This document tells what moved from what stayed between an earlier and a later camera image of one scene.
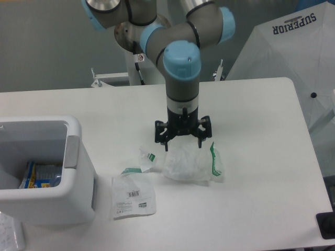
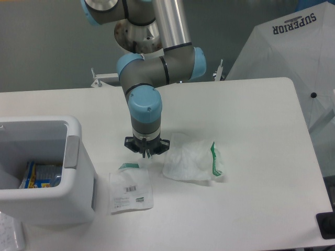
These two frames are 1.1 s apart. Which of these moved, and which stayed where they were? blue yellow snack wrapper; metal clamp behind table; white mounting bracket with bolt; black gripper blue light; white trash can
Moved: black gripper blue light
Stayed: blue yellow snack wrapper; metal clamp behind table; white trash can; white mounting bracket with bolt
